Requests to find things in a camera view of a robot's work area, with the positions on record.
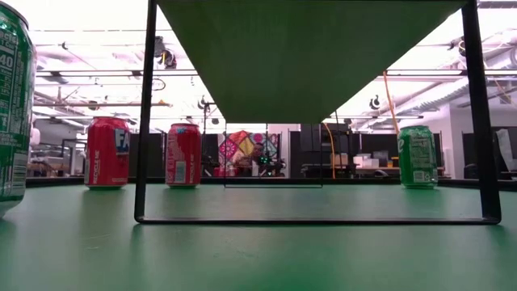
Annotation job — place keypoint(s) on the red soda can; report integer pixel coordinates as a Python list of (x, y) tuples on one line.
[(183, 155), (103, 153)]

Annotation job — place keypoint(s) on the black background robot arm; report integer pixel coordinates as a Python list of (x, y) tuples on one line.
[(270, 165)]

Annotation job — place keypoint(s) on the wooden shelf black metal legs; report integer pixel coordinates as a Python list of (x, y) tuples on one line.
[(307, 60)]

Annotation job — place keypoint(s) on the person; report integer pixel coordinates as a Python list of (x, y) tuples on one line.
[(257, 150)]

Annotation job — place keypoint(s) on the colourful patterned panel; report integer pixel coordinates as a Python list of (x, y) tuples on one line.
[(238, 143)]

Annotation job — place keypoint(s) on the black hanging hook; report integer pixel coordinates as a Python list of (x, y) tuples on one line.
[(202, 104), (375, 104)]

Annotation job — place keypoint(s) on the brown cardboard box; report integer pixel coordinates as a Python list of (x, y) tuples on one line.
[(341, 158)]

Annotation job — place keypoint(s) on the white storage box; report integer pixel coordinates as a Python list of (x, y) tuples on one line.
[(365, 161)]

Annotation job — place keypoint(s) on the green table mat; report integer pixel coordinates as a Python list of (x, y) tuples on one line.
[(258, 258)]

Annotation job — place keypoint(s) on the black ceiling-mounted device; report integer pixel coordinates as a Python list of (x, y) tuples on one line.
[(167, 58)]

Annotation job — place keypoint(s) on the black dome object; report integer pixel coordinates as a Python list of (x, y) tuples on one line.
[(381, 174)]

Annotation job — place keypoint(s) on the green soda can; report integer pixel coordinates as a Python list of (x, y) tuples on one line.
[(16, 121), (418, 157)]

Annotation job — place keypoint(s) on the long ceiling light strip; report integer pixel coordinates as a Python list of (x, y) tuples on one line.
[(101, 73)]

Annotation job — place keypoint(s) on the cluttered background workbench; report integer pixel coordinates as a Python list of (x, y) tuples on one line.
[(60, 161)]

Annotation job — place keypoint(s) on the black office chair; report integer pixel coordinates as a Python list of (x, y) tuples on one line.
[(474, 171)]

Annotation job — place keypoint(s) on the white round object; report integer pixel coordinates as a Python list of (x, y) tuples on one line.
[(35, 137)]

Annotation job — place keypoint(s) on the white hanging cloth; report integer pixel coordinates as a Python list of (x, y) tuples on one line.
[(507, 149)]

